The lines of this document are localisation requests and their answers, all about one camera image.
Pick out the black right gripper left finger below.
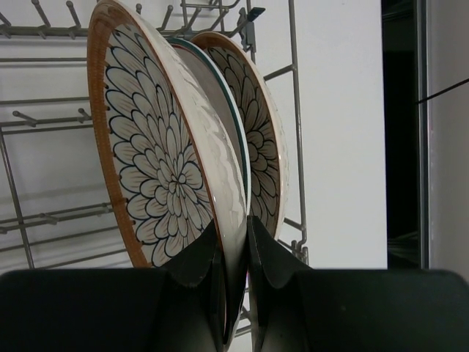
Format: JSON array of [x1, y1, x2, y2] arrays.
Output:
[[1, 224, 224, 351]]

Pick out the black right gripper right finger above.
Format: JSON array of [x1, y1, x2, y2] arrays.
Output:
[[247, 216, 468, 351]]

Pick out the floral plate brown rim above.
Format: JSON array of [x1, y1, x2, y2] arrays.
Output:
[[87, 1, 247, 342], [191, 32, 289, 239]]

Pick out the orange sunburst plate dark rim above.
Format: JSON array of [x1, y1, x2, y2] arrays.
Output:
[[169, 38, 251, 209]]

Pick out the grey wire dish rack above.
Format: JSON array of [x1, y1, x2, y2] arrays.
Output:
[[1, 1, 308, 272]]

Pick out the black wall cable white plug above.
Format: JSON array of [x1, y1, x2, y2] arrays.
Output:
[[416, 78, 469, 105]]

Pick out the aluminium frame rail right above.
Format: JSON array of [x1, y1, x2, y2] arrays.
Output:
[[415, 1, 430, 269]]

